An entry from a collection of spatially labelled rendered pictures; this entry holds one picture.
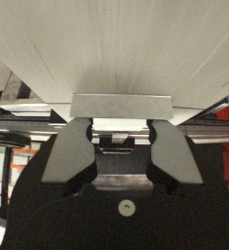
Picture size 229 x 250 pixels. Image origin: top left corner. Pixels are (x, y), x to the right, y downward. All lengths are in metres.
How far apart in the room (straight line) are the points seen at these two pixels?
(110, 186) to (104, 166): 0.51
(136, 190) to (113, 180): 0.04
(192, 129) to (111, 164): 0.46
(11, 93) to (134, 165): 0.65
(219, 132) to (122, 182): 0.56
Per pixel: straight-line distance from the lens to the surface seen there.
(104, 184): 0.21
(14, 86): 0.29
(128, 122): 0.17
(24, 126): 0.59
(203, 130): 0.61
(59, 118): 0.22
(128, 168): 0.72
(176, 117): 0.17
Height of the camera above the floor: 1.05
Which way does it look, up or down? 17 degrees down
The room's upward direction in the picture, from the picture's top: 179 degrees counter-clockwise
